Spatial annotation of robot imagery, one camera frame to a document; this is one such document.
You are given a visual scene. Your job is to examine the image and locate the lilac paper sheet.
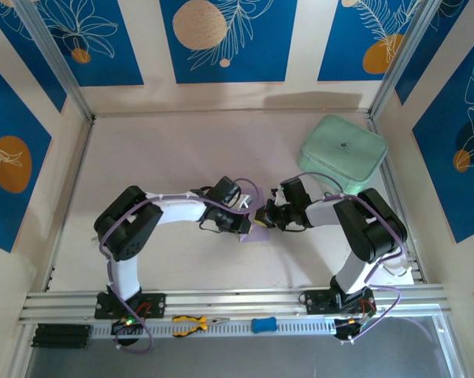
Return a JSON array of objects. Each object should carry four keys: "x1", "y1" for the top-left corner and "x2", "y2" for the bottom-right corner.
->
[{"x1": 239, "y1": 187, "x2": 272, "y2": 242}]

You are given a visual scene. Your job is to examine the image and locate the mint green zip case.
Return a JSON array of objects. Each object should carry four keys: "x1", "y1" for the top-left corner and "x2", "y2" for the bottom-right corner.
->
[{"x1": 298, "y1": 114, "x2": 388, "y2": 196}]

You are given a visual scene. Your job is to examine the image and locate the blue bone-shaped foam block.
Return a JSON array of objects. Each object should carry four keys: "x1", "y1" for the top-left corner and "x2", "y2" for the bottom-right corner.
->
[{"x1": 250, "y1": 317, "x2": 278, "y2": 334}]

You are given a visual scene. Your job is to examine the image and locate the black ribbed box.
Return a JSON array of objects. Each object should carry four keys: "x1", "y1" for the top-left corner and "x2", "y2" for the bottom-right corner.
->
[{"x1": 31, "y1": 323, "x2": 93, "y2": 350}]

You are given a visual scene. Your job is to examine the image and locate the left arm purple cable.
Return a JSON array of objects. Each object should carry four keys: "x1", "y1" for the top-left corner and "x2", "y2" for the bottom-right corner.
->
[{"x1": 98, "y1": 177, "x2": 261, "y2": 354}]

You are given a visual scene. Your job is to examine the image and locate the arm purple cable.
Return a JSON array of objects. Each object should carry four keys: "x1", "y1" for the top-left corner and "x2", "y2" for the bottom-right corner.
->
[
  {"x1": 98, "y1": 177, "x2": 261, "y2": 354},
  {"x1": 298, "y1": 172, "x2": 403, "y2": 347}
]

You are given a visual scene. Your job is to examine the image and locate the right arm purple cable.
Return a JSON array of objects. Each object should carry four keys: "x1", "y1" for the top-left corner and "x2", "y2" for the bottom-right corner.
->
[{"x1": 298, "y1": 172, "x2": 403, "y2": 347}]

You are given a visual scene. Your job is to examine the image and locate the aluminium mounting rail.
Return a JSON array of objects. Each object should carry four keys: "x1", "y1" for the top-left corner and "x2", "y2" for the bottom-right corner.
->
[{"x1": 18, "y1": 282, "x2": 453, "y2": 327}]

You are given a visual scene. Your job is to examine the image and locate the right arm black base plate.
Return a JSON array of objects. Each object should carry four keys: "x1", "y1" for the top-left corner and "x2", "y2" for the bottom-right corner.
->
[{"x1": 299, "y1": 289, "x2": 376, "y2": 317}]

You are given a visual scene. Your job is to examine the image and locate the grey slotted cable duct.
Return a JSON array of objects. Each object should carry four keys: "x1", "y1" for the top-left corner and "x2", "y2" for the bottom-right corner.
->
[{"x1": 90, "y1": 317, "x2": 340, "y2": 340}]

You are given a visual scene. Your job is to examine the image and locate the aluminium side rail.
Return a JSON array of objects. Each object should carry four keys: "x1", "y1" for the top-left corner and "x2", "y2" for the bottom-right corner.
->
[
  {"x1": 43, "y1": 116, "x2": 96, "y2": 292},
  {"x1": 366, "y1": 112, "x2": 425, "y2": 284}
]

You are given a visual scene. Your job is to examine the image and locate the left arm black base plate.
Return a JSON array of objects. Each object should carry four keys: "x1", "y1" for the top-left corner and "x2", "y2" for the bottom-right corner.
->
[{"x1": 94, "y1": 291, "x2": 168, "y2": 320}]

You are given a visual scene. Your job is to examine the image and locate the yellow black handled pliers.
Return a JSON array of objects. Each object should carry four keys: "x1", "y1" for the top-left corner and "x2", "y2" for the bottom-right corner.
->
[{"x1": 172, "y1": 314, "x2": 231, "y2": 338}]

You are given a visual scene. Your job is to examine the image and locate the control board with wires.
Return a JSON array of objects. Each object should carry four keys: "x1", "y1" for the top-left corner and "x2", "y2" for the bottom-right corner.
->
[
  {"x1": 110, "y1": 314, "x2": 144, "y2": 335},
  {"x1": 333, "y1": 314, "x2": 376, "y2": 343}
]

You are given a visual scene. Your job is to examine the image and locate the blue floral wall poster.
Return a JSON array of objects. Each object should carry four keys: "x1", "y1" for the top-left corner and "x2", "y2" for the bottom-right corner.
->
[
  {"x1": 412, "y1": 23, "x2": 474, "y2": 244},
  {"x1": 317, "y1": 0, "x2": 423, "y2": 83},
  {"x1": 31, "y1": 0, "x2": 146, "y2": 88},
  {"x1": 0, "y1": 6, "x2": 69, "y2": 114},
  {"x1": 0, "y1": 57, "x2": 53, "y2": 254},
  {"x1": 394, "y1": 0, "x2": 471, "y2": 106},
  {"x1": 159, "y1": 0, "x2": 299, "y2": 84}
]

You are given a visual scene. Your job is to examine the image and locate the aluminium frame post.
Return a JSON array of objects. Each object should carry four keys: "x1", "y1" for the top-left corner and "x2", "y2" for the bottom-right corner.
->
[
  {"x1": 367, "y1": 0, "x2": 446, "y2": 119},
  {"x1": 14, "y1": 0, "x2": 97, "y2": 121}
]

